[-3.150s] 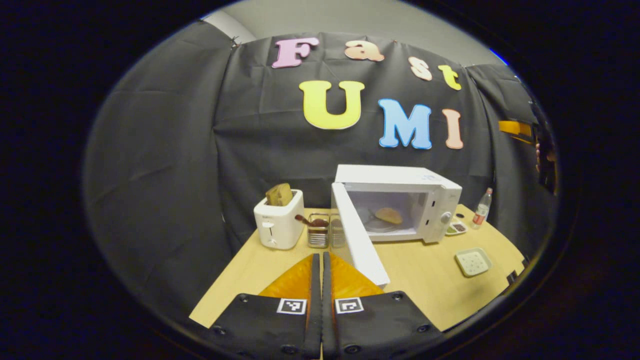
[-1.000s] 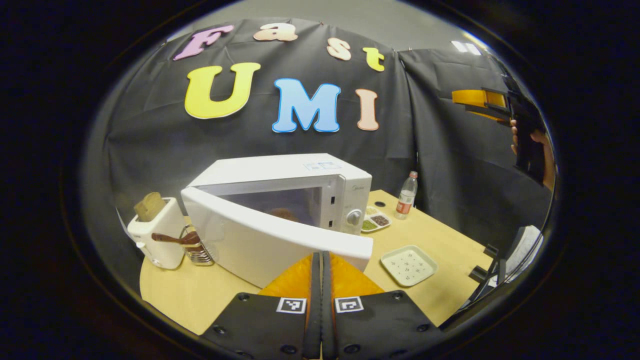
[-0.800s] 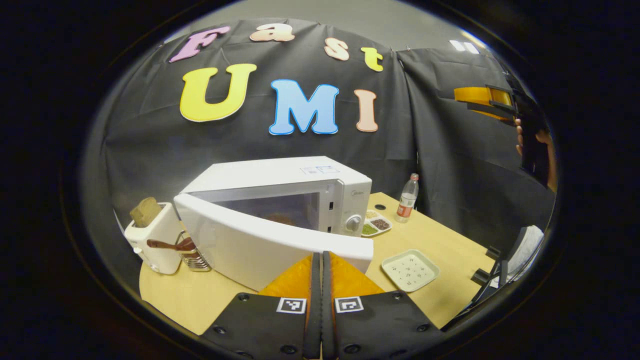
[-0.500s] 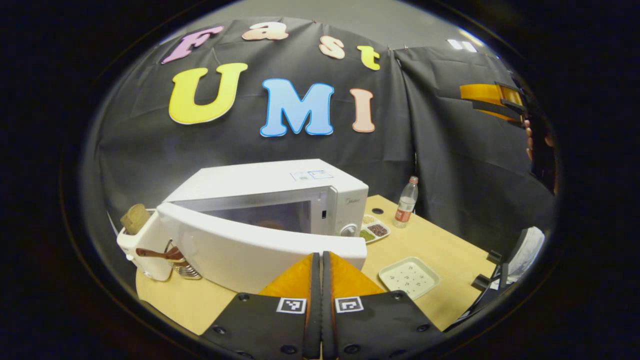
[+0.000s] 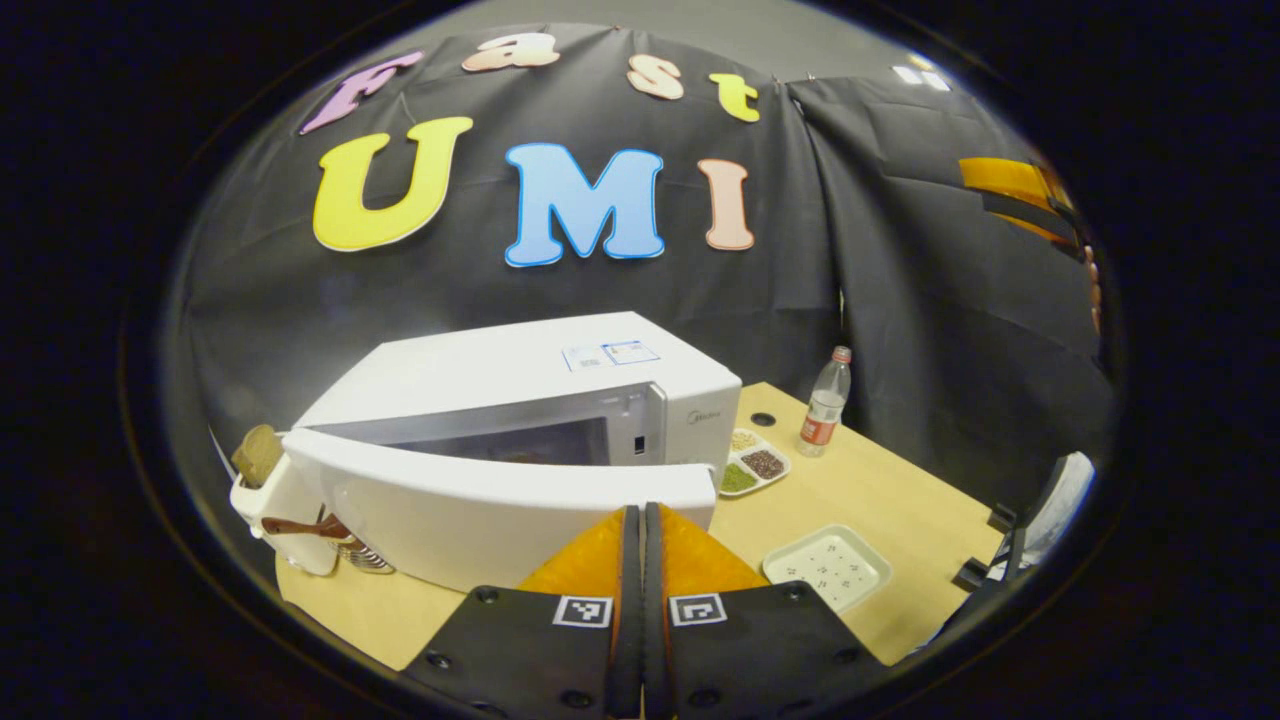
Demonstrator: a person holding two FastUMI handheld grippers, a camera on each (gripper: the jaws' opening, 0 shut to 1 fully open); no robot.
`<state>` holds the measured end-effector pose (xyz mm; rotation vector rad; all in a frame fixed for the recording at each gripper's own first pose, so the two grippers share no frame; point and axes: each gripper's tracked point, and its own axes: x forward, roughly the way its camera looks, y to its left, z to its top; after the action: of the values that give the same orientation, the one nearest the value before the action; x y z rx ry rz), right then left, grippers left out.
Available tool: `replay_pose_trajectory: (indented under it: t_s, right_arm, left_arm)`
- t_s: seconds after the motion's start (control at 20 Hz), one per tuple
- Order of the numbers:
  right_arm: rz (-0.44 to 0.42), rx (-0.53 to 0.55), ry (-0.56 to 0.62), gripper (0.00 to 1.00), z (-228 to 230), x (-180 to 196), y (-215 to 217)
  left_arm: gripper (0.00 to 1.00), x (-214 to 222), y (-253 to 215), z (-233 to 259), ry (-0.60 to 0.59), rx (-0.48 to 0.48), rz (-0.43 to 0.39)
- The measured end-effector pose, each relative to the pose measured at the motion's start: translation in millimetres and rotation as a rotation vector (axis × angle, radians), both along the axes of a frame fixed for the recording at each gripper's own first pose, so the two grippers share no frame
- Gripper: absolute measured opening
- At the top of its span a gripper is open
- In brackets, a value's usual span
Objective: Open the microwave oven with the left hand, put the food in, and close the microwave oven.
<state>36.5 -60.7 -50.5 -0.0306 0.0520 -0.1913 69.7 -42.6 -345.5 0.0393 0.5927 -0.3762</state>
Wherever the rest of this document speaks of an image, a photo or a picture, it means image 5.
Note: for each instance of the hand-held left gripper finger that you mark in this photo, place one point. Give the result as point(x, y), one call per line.
point(630, 620)
point(655, 630)

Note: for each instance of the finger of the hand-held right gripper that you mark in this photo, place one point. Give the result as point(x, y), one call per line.
point(1005, 180)
point(1050, 232)

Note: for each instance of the white microwave oven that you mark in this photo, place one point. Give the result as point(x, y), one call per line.
point(480, 360)

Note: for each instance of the white food tray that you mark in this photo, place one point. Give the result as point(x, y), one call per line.
point(830, 570)

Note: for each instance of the small ceiling light panel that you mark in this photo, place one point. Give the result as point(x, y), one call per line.
point(905, 73)

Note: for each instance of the black backdrop cloth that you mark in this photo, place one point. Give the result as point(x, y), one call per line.
point(900, 300)

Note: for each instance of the white divided bean dish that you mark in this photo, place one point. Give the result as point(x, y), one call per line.
point(762, 463)

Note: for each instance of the white and black chair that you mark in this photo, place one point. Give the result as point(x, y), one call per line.
point(1060, 500)

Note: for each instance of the clear plastic bottle red label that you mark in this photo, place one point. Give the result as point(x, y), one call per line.
point(823, 415)

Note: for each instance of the white toaster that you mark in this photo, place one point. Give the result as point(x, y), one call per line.
point(280, 495)

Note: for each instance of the brown bread slice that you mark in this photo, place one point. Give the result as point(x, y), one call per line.
point(258, 455)

